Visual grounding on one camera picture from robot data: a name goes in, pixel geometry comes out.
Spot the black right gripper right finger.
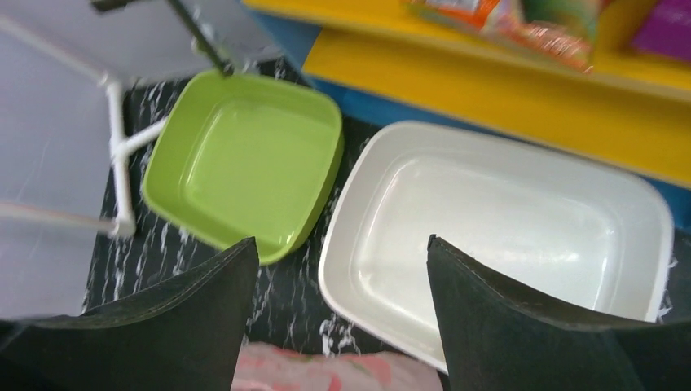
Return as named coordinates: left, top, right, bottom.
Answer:
left=426, top=235, right=690, bottom=390

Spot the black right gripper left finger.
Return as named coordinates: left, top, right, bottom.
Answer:
left=1, top=238, right=259, bottom=390

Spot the pink plastic grocery bag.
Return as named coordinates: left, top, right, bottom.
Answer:
left=231, top=343, right=443, bottom=391

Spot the orange snack packet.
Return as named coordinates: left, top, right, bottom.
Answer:
left=402, top=0, right=611, bottom=73

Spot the white plastic tray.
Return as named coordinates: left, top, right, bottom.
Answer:
left=318, top=121, right=674, bottom=371

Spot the green plastic tray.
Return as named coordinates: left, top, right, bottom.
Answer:
left=142, top=71, right=344, bottom=265

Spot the blue yellow pink shelf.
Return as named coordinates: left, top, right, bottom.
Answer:
left=247, top=1, right=690, bottom=230

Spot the purple snack packet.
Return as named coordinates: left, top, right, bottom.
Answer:
left=632, top=0, right=690, bottom=63

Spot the white pvc pipe frame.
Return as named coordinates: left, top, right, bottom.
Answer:
left=1, top=15, right=166, bottom=237

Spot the metal faucet bracket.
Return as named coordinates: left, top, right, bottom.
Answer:
left=89, top=1, right=231, bottom=78

